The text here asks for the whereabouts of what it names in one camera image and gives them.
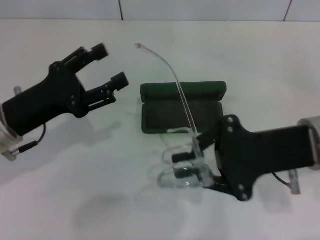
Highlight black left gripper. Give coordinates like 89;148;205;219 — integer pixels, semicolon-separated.
1;42;130;138

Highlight gripper cable with plugs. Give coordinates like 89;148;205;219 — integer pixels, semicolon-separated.
271;169;301;196
2;85;48;161

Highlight right gripper cable with plugs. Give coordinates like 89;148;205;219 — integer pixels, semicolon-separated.
271;169;301;196

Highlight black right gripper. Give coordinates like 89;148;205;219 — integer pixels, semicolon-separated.
172;114;316;203

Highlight clear white glasses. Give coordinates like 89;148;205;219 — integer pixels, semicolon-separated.
133;42;219;190

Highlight green glasses case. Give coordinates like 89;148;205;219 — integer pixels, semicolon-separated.
139;81;228;136

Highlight left gripper cable with plugs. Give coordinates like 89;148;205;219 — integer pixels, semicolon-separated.
2;85;48;161

